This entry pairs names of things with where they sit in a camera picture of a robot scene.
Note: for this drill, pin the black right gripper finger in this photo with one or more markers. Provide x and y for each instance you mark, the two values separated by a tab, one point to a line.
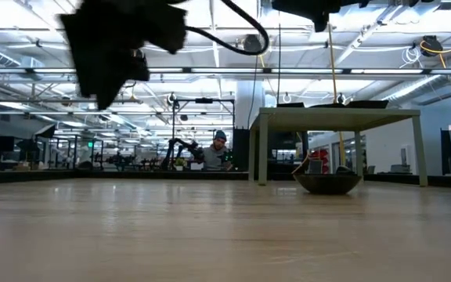
319	19

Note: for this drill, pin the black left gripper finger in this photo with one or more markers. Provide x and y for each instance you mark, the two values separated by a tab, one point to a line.
137	68
104	78

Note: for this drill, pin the black deep square mini plate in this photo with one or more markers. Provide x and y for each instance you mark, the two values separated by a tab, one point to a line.
366	104

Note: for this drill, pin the background black robot arm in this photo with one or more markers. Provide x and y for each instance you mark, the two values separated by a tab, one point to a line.
188	145

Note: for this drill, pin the pale green perforated metal shelf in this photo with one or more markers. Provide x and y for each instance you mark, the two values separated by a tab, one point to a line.
327	119

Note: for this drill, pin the small background potted plant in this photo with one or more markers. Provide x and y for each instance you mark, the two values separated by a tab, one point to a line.
179	162

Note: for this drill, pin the person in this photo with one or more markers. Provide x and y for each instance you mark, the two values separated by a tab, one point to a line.
214	154

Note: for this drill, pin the black cabinet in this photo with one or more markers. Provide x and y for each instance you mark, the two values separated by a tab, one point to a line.
241	149

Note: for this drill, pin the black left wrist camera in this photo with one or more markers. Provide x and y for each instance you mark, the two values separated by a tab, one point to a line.
168	27

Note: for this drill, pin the black overhead rig frame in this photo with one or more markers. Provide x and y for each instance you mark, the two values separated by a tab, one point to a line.
204	100

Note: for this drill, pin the black aluminium table frame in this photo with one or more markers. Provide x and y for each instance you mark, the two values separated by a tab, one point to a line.
53	177

